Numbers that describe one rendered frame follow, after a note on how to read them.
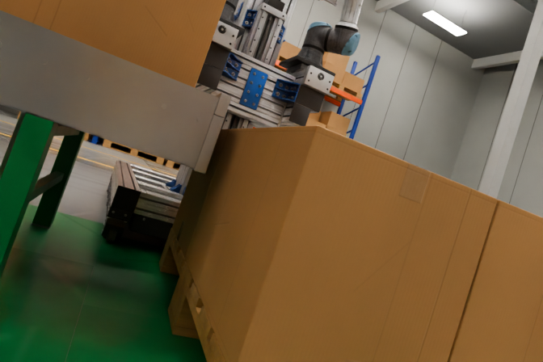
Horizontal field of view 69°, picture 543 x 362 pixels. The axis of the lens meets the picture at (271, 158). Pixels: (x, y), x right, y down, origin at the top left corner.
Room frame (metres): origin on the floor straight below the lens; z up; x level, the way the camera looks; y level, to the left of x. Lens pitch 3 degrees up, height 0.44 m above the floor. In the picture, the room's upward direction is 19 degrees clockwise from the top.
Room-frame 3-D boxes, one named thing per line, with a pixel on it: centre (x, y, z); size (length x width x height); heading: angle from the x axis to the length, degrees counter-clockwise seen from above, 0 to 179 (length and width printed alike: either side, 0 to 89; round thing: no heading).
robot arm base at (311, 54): (1.99, -0.02, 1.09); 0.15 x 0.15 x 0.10
